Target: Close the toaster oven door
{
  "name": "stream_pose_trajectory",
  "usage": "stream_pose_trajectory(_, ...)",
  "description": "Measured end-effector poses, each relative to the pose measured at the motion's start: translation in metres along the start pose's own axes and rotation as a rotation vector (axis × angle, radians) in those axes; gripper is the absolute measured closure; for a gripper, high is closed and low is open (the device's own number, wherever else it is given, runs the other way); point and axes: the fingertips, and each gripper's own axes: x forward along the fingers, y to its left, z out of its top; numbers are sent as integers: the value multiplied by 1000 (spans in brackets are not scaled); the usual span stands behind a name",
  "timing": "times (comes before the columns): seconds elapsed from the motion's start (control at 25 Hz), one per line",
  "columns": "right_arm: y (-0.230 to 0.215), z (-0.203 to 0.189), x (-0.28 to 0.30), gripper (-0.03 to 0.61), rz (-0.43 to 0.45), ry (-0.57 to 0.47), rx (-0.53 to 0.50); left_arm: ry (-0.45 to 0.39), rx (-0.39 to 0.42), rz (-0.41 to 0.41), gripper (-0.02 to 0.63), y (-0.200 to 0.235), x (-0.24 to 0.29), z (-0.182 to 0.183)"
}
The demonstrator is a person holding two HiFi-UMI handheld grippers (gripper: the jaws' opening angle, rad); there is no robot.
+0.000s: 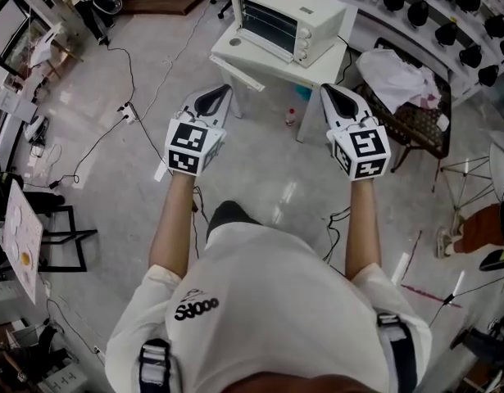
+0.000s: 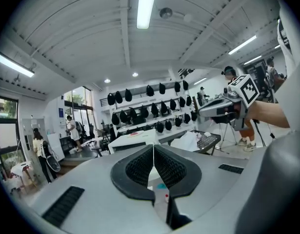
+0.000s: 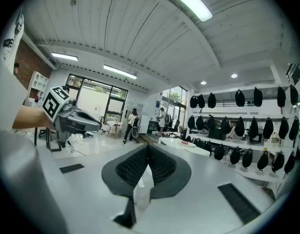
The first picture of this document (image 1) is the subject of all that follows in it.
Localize teal plastic object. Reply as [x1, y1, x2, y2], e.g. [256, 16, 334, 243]
[293, 83, 315, 102]

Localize white toaster oven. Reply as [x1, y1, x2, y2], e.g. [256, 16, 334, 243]
[229, 0, 348, 70]

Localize crumpled white cloth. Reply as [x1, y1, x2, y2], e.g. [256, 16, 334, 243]
[355, 48, 435, 116]

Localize rows of black caps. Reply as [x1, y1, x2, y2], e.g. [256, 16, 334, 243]
[316, 0, 504, 89]

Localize person's right forearm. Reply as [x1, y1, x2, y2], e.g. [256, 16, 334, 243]
[343, 177, 384, 281]

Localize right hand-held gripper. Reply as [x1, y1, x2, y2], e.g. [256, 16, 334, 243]
[320, 82, 392, 182]

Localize person's left forearm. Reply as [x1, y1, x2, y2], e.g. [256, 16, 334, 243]
[148, 171, 198, 281]

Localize white oven door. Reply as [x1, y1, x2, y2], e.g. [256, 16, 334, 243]
[209, 25, 297, 93]

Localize white patterned board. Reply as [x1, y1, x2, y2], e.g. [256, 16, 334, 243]
[0, 178, 45, 306]

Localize white shelf unit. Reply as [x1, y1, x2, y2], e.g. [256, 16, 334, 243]
[308, 0, 504, 110]

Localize person's white shirt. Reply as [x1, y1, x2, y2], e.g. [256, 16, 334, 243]
[105, 221, 434, 393]

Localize navy white harness strap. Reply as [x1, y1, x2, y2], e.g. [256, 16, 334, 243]
[137, 337, 173, 393]
[375, 312, 418, 393]

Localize white wire-base stool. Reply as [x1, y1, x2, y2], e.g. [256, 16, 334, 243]
[439, 140, 504, 214]

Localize white square table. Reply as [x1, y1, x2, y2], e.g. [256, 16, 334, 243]
[216, 4, 360, 145]

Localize black metal frame stand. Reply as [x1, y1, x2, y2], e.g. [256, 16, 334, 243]
[23, 192, 99, 274]

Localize person's black trousers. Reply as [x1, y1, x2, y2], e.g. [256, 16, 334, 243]
[205, 200, 263, 239]

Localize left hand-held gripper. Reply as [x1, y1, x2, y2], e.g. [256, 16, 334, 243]
[164, 84, 234, 178]

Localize black floor cable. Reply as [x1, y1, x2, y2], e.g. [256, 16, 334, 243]
[105, 43, 138, 108]

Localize white power strip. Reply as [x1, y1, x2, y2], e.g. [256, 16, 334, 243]
[116, 102, 142, 126]

